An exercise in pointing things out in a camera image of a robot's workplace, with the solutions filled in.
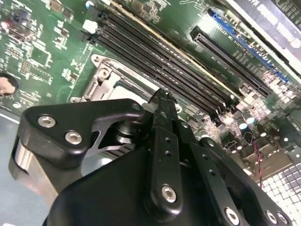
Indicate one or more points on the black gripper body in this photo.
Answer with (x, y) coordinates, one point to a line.
(105, 202)

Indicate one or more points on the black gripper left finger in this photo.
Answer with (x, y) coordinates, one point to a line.
(58, 127)

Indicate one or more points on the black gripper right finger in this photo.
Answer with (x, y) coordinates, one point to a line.
(207, 164)

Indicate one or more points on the metal socket cover frame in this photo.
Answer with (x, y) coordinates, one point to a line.
(110, 87)

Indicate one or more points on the silver topped CPU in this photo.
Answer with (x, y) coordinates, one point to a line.
(132, 94)

